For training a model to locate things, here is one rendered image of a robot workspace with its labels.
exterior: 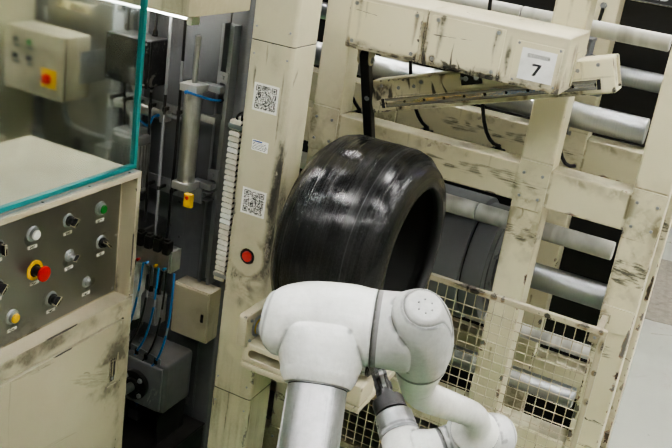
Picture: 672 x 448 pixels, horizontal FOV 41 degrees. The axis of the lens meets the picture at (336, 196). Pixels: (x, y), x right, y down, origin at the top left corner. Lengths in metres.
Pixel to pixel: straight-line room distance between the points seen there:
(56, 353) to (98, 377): 0.22
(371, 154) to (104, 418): 1.09
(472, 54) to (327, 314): 1.08
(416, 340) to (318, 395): 0.18
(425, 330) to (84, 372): 1.29
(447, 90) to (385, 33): 0.25
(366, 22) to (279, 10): 0.29
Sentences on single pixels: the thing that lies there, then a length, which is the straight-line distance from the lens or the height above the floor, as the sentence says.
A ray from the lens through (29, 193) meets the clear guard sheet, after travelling 2.18.
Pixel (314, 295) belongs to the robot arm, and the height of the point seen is 1.42.
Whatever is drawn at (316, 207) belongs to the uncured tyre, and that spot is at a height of 1.32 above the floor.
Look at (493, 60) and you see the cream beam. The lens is 2.35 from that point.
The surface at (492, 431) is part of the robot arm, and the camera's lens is 1.99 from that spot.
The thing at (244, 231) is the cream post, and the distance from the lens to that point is 2.47.
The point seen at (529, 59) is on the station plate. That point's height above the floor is 1.71.
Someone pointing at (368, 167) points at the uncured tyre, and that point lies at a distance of 2.20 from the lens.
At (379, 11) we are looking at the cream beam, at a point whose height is 1.75.
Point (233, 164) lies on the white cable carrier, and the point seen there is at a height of 1.30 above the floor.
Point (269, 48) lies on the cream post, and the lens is 2.32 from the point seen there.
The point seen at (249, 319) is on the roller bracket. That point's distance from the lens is 2.42.
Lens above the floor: 2.08
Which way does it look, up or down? 20 degrees down
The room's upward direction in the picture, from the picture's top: 9 degrees clockwise
